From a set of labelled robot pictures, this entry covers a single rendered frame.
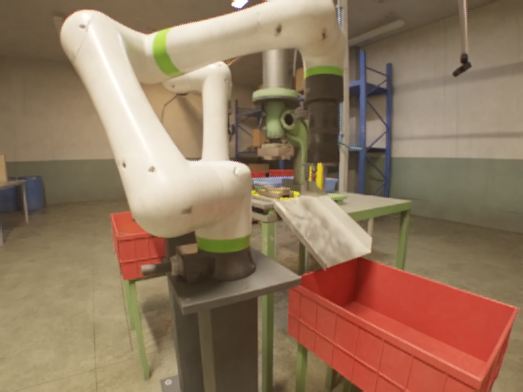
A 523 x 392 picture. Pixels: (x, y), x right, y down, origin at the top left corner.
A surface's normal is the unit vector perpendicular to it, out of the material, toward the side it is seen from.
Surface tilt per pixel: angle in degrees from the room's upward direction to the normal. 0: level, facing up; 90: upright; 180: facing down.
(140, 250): 90
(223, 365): 90
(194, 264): 81
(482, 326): 90
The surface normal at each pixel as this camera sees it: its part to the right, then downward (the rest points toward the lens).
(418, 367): -0.83, 0.07
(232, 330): 0.47, 0.11
